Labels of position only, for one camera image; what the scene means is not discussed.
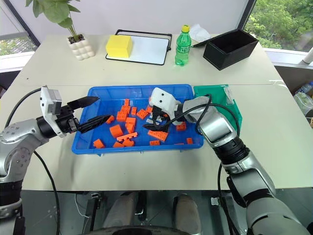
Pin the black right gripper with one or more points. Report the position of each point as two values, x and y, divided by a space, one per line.
160 113

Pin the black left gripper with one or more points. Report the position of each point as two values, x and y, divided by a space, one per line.
67 120

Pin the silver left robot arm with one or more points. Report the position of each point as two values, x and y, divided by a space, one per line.
19 137

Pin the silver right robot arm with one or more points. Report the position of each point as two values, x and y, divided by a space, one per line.
215 122

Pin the blue plastic bin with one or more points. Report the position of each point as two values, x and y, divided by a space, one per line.
83 137

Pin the green plastic bin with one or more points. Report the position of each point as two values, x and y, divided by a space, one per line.
215 94

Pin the white and blue battery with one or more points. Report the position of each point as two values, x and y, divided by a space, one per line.
149 121
160 120

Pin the long orange toy brick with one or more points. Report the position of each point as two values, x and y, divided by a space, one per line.
157 135

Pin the small orange toy brick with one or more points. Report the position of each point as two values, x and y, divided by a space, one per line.
110 119
134 111
149 109
127 102
189 140

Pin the long flat orange brick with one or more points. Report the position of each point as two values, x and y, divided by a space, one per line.
127 136

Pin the large orange toy brick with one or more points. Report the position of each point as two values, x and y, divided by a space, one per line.
116 131

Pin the white bubble plant pot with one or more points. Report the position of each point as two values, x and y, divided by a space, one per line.
82 50

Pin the yellow sponge block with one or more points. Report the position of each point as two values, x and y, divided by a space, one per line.
118 46

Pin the small black-framed whiteboard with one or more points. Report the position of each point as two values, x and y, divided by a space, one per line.
149 50

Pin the green plastic soda bottle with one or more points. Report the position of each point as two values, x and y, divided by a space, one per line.
183 49

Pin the grey rounded shape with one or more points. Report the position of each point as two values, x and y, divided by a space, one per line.
119 210
187 213

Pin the black open box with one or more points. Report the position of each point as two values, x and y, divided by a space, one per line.
220 57

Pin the white crumpled tissue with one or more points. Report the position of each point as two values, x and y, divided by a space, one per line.
199 31

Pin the green leafy plant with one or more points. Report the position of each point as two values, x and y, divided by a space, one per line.
55 11

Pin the clear plastic water bottle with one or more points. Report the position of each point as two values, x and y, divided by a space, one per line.
306 88
303 102

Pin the white pipe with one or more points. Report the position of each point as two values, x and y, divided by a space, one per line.
308 57

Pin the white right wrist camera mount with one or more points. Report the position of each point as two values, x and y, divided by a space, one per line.
162 98

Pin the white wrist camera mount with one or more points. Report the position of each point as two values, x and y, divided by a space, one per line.
49 100
162 98

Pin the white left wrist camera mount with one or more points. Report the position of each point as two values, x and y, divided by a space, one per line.
49 100

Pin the black window frame post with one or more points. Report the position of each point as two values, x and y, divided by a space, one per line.
27 24
248 14

